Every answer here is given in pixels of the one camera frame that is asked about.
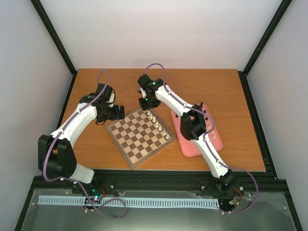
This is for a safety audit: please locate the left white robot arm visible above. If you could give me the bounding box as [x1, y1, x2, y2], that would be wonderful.
[38, 83, 125, 194]

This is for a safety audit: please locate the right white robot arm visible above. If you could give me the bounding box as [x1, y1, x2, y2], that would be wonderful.
[137, 74, 236, 191]

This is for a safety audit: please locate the wooden folding chess board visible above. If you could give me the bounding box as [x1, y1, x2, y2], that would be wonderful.
[105, 108, 177, 170]

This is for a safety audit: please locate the pink rubber tray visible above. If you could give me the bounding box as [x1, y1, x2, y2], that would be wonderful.
[171, 103, 223, 157]

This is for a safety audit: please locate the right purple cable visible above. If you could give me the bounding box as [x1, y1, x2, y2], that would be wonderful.
[143, 63, 259, 215]

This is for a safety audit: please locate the purple cable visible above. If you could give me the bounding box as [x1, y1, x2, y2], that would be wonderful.
[143, 63, 259, 215]
[42, 69, 127, 219]

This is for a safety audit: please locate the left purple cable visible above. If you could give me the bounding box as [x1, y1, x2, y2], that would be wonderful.
[42, 69, 127, 219]

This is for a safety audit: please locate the light blue cable duct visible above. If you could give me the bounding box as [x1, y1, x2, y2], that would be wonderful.
[38, 195, 219, 209]

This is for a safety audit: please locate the black aluminium frame rail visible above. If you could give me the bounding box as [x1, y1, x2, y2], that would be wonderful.
[31, 169, 287, 196]

